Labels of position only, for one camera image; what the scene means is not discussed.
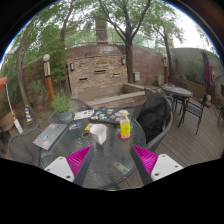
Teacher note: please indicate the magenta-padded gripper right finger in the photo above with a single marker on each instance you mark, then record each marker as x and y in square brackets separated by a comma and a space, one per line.
[148, 161]

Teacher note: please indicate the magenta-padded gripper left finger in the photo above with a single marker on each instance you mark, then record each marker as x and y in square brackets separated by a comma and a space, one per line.
[75, 162]

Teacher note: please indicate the round glass table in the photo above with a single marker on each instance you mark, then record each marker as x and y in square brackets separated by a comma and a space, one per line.
[106, 156]

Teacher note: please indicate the small blue sticker card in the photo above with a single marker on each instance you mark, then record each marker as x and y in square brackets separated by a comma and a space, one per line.
[75, 126]

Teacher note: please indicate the grey laptop with stickers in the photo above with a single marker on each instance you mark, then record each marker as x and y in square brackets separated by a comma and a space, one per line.
[50, 135]

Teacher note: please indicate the white cup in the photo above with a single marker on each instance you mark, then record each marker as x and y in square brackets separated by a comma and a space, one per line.
[99, 133]

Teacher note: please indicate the small yellow card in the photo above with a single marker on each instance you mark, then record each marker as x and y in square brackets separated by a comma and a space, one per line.
[88, 127]

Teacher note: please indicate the red round coaster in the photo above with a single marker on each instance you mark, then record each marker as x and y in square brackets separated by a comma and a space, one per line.
[120, 137]

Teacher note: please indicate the yellow drink bottle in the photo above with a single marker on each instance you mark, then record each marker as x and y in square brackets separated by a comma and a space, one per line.
[125, 125]

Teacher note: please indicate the white sheet with pictures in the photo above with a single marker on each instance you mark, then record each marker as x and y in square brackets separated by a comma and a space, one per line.
[84, 114]

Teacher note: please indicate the black laptop with stickers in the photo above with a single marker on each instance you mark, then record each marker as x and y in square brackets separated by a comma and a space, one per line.
[108, 115]

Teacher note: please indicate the potted green plant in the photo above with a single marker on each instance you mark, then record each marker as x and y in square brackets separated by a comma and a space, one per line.
[62, 106]

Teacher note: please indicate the striped blue yellow cone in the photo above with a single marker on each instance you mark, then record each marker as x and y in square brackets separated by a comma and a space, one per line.
[28, 115]

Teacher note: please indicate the dark patio chair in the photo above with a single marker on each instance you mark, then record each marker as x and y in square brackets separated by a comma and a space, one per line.
[193, 110]

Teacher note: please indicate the round dark patio table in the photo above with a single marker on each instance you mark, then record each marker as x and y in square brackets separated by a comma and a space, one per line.
[176, 91]

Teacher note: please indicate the closed maroon patio umbrella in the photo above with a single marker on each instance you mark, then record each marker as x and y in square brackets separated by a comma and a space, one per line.
[207, 71]

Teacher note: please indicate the wooden post with globe lamp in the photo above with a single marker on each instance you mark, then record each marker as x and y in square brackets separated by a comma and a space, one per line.
[48, 80]

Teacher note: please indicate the stone water feature wall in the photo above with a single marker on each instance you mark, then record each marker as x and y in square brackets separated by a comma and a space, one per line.
[96, 75]

